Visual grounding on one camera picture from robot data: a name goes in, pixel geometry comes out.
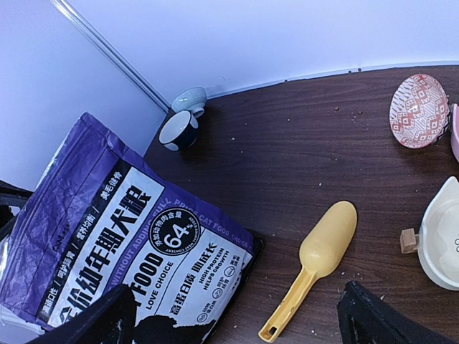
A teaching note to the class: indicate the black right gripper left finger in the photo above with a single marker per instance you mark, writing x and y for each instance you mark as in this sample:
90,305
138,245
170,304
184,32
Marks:
111,319

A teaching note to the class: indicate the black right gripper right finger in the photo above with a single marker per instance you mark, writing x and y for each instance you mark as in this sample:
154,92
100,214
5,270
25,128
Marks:
364,318

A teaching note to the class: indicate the yellow plastic food scoop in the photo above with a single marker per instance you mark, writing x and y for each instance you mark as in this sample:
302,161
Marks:
320,254

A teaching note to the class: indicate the purple pet food bag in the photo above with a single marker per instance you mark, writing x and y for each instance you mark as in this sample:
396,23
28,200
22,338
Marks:
100,217

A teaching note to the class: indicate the cream cat-ear pet bowl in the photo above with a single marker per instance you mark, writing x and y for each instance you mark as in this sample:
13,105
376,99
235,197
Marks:
438,237

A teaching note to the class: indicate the pink cat-ear pet bowl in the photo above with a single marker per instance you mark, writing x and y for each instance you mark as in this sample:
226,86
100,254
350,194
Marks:
455,132

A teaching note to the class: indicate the wooden stand under cream bowl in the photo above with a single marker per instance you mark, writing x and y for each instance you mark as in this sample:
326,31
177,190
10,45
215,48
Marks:
409,241

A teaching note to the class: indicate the navy white-dotted cup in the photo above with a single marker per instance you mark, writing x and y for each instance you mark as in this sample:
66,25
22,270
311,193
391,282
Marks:
179,132

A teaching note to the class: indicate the red patterned ceramic bowl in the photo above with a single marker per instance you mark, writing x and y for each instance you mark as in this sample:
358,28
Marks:
419,112

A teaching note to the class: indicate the pale ribbed ceramic cup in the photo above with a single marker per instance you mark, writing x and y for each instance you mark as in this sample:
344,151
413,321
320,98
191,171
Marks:
192,100

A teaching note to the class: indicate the aluminium corner post left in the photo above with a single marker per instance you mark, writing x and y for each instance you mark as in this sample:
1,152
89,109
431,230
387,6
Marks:
111,53

